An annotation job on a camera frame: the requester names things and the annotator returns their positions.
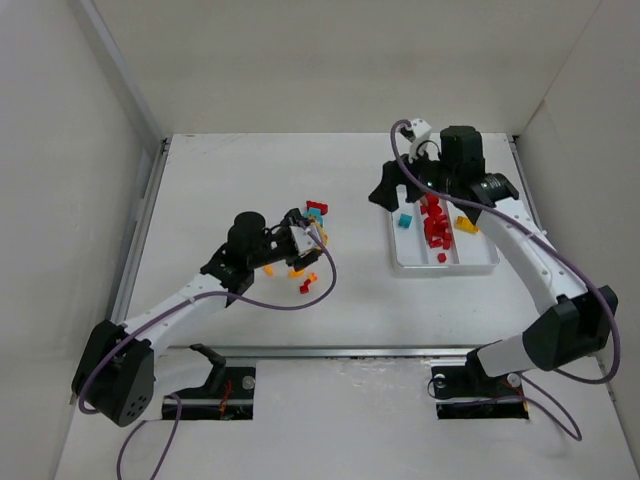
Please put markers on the teal frog printed brick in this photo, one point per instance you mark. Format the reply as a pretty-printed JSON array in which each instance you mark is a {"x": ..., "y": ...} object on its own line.
[{"x": 314, "y": 215}]

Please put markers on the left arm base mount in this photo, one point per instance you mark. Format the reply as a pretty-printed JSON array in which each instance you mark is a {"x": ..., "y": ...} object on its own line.
[{"x": 198, "y": 383}]

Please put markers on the white divided tray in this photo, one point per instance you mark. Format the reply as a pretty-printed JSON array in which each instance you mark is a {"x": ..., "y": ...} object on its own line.
[{"x": 432, "y": 246}]

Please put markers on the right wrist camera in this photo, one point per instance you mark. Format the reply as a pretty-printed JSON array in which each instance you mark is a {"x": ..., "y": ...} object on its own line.
[{"x": 418, "y": 133}]

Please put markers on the red arch brick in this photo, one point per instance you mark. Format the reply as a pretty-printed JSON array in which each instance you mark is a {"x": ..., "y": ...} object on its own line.
[{"x": 322, "y": 207}]

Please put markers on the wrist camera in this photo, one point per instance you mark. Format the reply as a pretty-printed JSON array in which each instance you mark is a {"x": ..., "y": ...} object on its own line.
[
  {"x": 418, "y": 133},
  {"x": 308, "y": 238}
]

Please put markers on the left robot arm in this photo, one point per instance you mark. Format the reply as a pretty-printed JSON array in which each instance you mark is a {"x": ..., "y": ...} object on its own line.
[{"x": 124, "y": 366}]

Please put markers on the aluminium frame rail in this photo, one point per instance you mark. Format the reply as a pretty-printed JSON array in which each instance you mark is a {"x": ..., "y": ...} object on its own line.
[{"x": 345, "y": 352}]

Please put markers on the teal and red square brick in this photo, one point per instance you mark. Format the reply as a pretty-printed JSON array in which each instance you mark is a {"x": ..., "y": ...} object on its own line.
[{"x": 404, "y": 221}]

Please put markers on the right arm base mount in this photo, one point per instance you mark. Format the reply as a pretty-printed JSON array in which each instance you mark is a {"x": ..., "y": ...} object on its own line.
[{"x": 460, "y": 397}]

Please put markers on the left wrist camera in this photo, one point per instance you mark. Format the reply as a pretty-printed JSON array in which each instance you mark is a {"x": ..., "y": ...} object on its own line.
[{"x": 308, "y": 238}]

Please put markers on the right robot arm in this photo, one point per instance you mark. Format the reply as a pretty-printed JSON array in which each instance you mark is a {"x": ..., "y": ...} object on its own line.
[{"x": 576, "y": 317}]

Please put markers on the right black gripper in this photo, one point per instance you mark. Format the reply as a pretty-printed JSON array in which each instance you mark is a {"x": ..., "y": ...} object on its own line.
[{"x": 400, "y": 176}]

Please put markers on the yellow studded brick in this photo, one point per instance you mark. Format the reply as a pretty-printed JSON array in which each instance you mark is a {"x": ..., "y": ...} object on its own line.
[{"x": 464, "y": 224}]

